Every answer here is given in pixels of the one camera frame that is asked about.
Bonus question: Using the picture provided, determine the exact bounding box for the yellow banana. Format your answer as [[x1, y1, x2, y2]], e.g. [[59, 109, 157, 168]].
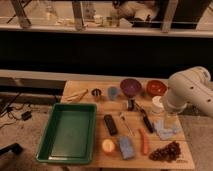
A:
[[65, 89, 88, 101]]

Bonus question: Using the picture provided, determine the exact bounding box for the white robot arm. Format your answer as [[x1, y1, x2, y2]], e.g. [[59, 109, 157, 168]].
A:
[[162, 66, 213, 128]]

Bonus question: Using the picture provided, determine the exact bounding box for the green plastic tray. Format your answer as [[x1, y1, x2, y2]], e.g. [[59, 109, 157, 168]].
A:
[[36, 103, 96, 165]]

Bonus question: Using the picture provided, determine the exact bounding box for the blue cloth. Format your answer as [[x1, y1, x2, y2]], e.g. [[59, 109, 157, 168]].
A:
[[153, 119, 180, 140]]

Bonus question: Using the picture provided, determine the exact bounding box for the white lidded container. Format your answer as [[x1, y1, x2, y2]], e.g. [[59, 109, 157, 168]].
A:
[[151, 96, 164, 113]]

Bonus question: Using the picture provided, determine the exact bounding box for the bunch of dark grapes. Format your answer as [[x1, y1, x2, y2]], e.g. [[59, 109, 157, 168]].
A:
[[149, 141, 181, 162]]

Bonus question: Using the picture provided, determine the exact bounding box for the orange carrot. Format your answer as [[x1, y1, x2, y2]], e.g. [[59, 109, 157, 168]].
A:
[[139, 128, 149, 155]]

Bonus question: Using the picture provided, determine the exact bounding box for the red bowl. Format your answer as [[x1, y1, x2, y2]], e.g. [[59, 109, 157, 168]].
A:
[[146, 80, 167, 97]]

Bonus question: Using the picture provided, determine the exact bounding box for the wooden table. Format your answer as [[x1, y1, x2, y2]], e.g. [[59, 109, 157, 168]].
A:
[[61, 81, 195, 171]]

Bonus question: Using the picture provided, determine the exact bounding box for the small dark can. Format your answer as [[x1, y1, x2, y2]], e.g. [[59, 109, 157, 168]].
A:
[[127, 99, 135, 111]]

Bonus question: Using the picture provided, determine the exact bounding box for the metal spoon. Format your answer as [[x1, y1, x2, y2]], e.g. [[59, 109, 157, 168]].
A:
[[119, 112, 134, 136]]

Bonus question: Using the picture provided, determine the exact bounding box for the blue sponge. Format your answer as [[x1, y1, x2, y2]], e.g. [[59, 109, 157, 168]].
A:
[[118, 136, 135, 160]]

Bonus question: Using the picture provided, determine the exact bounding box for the purple bowl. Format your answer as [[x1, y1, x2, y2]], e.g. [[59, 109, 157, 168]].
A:
[[120, 78, 142, 98]]

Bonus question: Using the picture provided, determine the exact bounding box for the black remote control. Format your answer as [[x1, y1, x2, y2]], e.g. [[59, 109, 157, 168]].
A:
[[104, 115, 118, 136]]

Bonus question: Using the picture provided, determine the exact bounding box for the orange fruit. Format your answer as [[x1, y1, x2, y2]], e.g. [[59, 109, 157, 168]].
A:
[[102, 139, 115, 154]]

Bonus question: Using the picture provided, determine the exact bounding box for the black power adapter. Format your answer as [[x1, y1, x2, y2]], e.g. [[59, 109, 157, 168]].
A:
[[21, 111, 32, 121]]

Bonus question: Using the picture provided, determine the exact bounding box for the black handled tool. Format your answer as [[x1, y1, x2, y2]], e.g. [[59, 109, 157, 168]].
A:
[[135, 103, 154, 133]]

